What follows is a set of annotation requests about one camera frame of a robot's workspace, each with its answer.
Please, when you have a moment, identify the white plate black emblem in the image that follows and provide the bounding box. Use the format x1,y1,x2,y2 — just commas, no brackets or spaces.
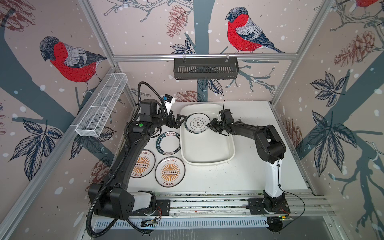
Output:
185,113,211,134

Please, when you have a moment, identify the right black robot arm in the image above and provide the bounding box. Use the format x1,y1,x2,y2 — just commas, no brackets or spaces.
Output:
207,109,287,214

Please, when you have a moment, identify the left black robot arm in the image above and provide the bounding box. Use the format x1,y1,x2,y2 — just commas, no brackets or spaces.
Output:
87,114,186,220

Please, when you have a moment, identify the white plastic bin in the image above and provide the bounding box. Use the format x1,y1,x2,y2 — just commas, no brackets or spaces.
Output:
180,103,236,166

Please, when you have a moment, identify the green rim plate left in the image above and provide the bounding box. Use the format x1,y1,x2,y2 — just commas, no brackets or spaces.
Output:
156,132,181,156

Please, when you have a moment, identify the orange sunburst plate far left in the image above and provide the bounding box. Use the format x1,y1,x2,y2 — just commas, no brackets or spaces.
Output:
131,150,156,179

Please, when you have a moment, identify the orange sunburst plate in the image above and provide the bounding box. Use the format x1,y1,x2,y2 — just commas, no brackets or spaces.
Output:
155,157,186,188
131,150,156,179

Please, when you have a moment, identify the orange sunburst plate centre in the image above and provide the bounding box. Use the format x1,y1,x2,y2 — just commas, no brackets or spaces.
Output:
155,157,186,188

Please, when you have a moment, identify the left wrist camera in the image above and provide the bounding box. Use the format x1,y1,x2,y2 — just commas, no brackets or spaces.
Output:
163,94,176,113

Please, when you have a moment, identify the black wall basket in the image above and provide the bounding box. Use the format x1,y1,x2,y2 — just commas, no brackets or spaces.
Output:
174,58,239,80

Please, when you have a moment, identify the white wire mesh basket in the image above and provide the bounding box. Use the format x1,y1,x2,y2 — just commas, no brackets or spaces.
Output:
76,73,128,137

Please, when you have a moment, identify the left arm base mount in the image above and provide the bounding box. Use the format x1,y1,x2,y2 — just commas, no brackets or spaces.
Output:
131,200,171,217

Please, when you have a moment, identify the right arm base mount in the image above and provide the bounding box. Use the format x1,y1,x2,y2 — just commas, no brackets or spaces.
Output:
245,196,291,216

